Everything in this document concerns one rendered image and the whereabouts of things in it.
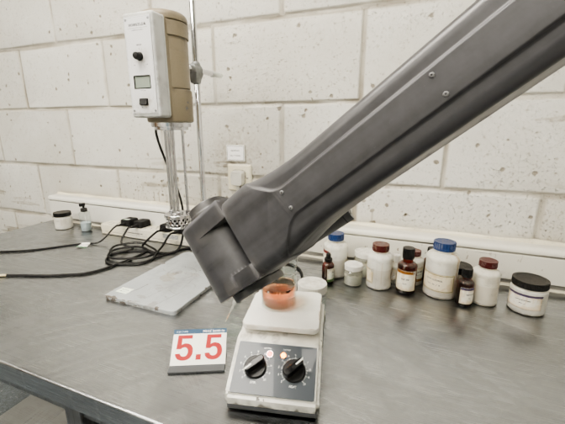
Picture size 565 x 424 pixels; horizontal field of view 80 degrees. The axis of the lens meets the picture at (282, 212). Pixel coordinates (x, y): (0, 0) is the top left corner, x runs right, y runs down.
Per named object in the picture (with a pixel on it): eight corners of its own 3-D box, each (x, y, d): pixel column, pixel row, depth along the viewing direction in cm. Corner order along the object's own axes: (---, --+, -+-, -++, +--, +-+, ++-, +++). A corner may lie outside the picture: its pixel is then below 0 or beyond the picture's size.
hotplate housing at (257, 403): (319, 422, 45) (320, 371, 43) (224, 410, 47) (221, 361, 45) (324, 327, 66) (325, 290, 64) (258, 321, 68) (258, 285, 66)
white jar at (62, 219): (72, 229, 129) (70, 212, 128) (54, 230, 127) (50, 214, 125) (74, 225, 135) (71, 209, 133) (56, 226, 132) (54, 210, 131)
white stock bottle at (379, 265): (393, 283, 85) (396, 241, 82) (388, 293, 80) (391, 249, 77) (369, 278, 88) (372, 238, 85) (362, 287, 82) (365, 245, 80)
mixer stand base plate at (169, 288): (174, 316, 70) (173, 311, 70) (102, 299, 77) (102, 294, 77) (242, 263, 97) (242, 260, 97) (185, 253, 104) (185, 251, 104)
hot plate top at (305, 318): (319, 336, 50) (319, 331, 50) (240, 328, 52) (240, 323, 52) (322, 296, 62) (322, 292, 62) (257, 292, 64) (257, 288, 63)
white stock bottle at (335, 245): (349, 271, 91) (351, 230, 89) (342, 280, 86) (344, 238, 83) (327, 267, 94) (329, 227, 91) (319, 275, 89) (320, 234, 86)
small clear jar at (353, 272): (358, 278, 87) (360, 259, 86) (364, 287, 83) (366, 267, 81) (340, 279, 87) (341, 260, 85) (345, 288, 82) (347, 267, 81)
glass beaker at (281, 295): (275, 293, 62) (275, 249, 60) (304, 303, 58) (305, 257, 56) (250, 309, 57) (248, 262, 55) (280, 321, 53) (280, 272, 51)
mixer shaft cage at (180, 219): (182, 230, 80) (173, 122, 74) (159, 228, 83) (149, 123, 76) (198, 224, 86) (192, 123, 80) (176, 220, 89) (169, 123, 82)
